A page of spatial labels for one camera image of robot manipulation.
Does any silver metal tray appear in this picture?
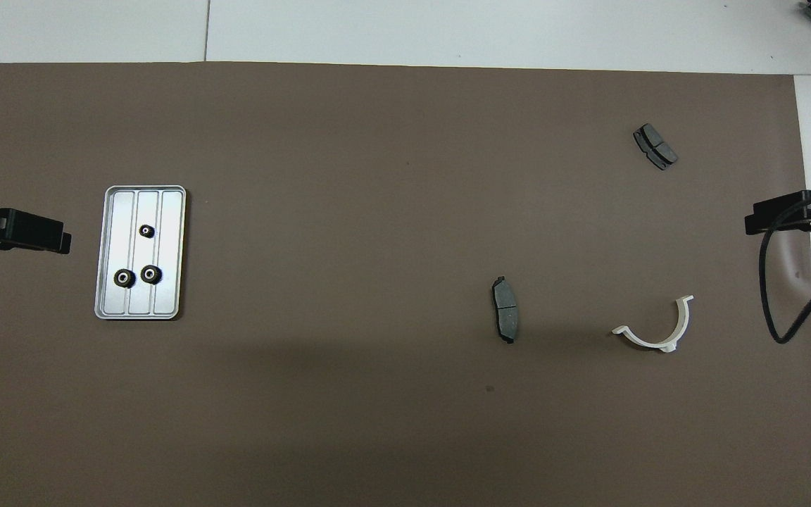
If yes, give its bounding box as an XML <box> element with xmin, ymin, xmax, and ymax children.
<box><xmin>94</xmin><ymin>184</ymin><xmax>187</xmax><ymax>322</ymax></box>

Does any grey brake pad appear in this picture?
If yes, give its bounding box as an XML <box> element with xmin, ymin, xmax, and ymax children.
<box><xmin>633</xmin><ymin>123</ymin><xmax>679</xmax><ymax>171</ymax></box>
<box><xmin>491</xmin><ymin>275</ymin><xmax>520</xmax><ymax>345</ymax></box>

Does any brown table mat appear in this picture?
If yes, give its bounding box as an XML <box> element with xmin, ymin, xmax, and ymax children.
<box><xmin>0</xmin><ymin>62</ymin><xmax>811</xmax><ymax>507</ymax></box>

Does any white curved plastic bracket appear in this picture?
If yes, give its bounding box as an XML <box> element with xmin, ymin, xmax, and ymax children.
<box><xmin>612</xmin><ymin>295</ymin><xmax>695</xmax><ymax>353</ymax></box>

